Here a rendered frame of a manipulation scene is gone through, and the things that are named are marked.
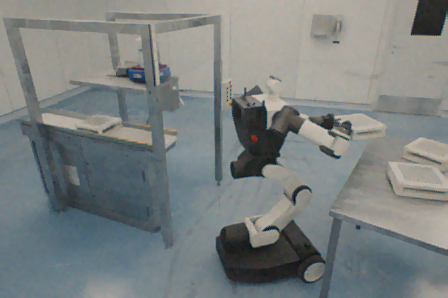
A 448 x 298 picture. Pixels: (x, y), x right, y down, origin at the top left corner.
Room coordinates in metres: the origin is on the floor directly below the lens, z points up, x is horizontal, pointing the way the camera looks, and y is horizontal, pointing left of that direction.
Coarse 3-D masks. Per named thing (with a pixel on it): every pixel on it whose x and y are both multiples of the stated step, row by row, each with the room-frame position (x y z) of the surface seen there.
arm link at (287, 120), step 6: (282, 114) 1.52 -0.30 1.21; (288, 114) 1.51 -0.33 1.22; (294, 114) 1.52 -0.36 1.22; (276, 120) 1.52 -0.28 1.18; (282, 120) 1.50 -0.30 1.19; (288, 120) 1.50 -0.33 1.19; (294, 120) 1.49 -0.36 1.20; (300, 120) 1.48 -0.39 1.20; (276, 126) 1.49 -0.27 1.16; (282, 126) 1.48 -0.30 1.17; (288, 126) 1.49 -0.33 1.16; (294, 126) 1.47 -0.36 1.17; (300, 126) 1.46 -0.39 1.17; (288, 132) 1.49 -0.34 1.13; (294, 132) 1.49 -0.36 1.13
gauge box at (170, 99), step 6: (162, 90) 2.16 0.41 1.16; (168, 90) 2.14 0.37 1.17; (174, 90) 2.17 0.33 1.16; (162, 96) 2.16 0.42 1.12; (168, 96) 2.14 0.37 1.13; (174, 96) 2.17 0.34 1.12; (162, 102) 2.16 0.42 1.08; (168, 102) 2.14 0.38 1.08; (174, 102) 2.16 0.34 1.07; (162, 108) 2.16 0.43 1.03; (168, 108) 2.14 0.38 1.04; (174, 108) 2.16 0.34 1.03
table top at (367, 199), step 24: (384, 144) 1.99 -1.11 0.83; (360, 168) 1.65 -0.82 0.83; (384, 168) 1.66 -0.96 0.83; (360, 192) 1.40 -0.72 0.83; (384, 192) 1.40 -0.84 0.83; (336, 216) 1.23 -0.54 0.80; (360, 216) 1.20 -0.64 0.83; (384, 216) 1.20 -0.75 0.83; (408, 216) 1.20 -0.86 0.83; (432, 216) 1.21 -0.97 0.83; (408, 240) 1.07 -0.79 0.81; (432, 240) 1.05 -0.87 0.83
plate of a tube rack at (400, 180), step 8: (392, 168) 1.53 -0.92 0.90; (432, 168) 1.53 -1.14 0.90; (400, 176) 1.44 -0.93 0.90; (440, 176) 1.44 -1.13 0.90; (400, 184) 1.37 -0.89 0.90; (408, 184) 1.37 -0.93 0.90; (416, 184) 1.37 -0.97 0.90; (424, 184) 1.37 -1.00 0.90; (432, 184) 1.37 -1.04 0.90; (440, 184) 1.37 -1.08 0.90
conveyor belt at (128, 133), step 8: (48, 120) 2.51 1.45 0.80; (56, 120) 2.51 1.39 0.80; (64, 120) 2.51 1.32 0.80; (72, 120) 2.51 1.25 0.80; (80, 120) 2.52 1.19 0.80; (120, 128) 2.34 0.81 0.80; (128, 128) 2.34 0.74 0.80; (120, 136) 2.18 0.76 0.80; (128, 136) 2.18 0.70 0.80; (136, 136) 2.18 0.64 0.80; (144, 136) 2.18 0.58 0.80; (168, 136) 2.18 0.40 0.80; (128, 144) 2.05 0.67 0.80; (168, 144) 2.08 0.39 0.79
